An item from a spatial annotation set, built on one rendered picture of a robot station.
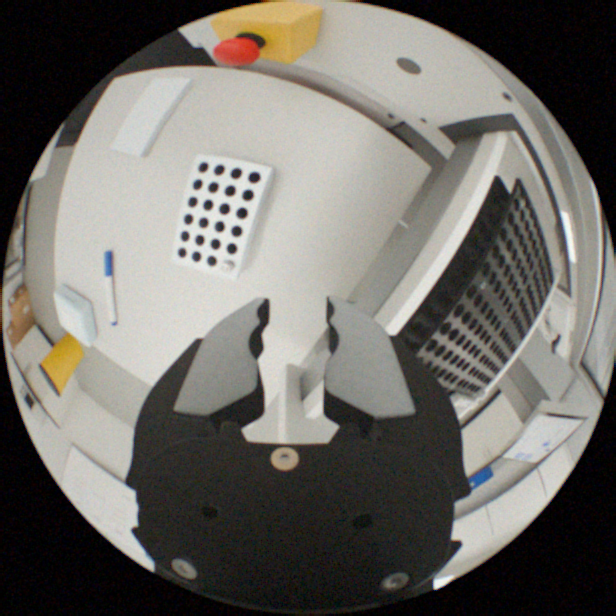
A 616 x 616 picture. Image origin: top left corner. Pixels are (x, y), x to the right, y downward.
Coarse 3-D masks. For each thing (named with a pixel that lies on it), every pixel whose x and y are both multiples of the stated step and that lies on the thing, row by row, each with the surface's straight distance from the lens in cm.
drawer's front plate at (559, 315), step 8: (552, 296) 44; (552, 304) 45; (560, 304) 43; (568, 304) 43; (544, 312) 53; (552, 312) 48; (560, 312) 45; (568, 312) 43; (544, 320) 58; (552, 320) 52; (560, 320) 48; (568, 320) 47; (544, 328) 64; (552, 328) 57; (560, 328) 52; (568, 328) 51; (544, 336) 71; (552, 336) 63; (568, 336) 57; (560, 344) 62; (560, 352) 68
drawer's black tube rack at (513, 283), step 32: (512, 192) 22; (480, 224) 22; (512, 224) 21; (480, 256) 22; (512, 256) 23; (544, 256) 29; (448, 288) 20; (480, 288) 19; (512, 288) 24; (544, 288) 32; (416, 320) 20; (448, 320) 18; (480, 320) 21; (512, 320) 26; (416, 352) 18; (448, 352) 21; (480, 352) 25; (512, 352) 33; (448, 384) 25; (480, 384) 31
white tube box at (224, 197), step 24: (192, 168) 24; (216, 168) 24; (240, 168) 23; (264, 168) 22; (192, 192) 24; (216, 192) 23; (240, 192) 22; (264, 192) 23; (192, 216) 27; (216, 216) 23; (240, 216) 24; (192, 240) 25; (216, 240) 26; (240, 240) 23; (192, 264) 25; (216, 264) 24; (240, 264) 23
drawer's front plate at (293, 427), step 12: (288, 372) 25; (300, 372) 26; (288, 384) 24; (288, 396) 23; (300, 396) 24; (288, 408) 22; (300, 408) 23; (288, 420) 21; (300, 420) 22; (312, 420) 23; (324, 420) 24; (288, 432) 20; (300, 432) 21; (312, 432) 22; (324, 432) 23
